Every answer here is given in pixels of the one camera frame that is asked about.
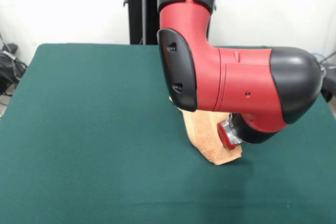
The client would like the tan terry towel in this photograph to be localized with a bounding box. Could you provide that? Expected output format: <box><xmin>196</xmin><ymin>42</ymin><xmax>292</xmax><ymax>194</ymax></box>
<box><xmin>167</xmin><ymin>97</ymin><xmax>243</xmax><ymax>166</ymax></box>

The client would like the dark green table cloth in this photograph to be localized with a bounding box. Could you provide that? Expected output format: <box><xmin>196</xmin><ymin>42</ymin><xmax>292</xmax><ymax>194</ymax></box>
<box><xmin>0</xmin><ymin>42</ymin><xmax>336</xmax><ymax>224</ymax></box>

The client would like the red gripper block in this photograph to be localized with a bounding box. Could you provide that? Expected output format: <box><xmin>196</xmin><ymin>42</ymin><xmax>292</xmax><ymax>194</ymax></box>
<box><xmin>218</xmin><ymin>122</ymin><xmax>237</xmax><ymax>152</ymax></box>

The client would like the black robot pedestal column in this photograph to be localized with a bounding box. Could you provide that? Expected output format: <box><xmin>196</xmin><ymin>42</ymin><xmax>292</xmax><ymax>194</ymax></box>
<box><xmin>122</xmin><ymin>0</ymin><xmax>229</xmax><ymax>46</ymax></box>

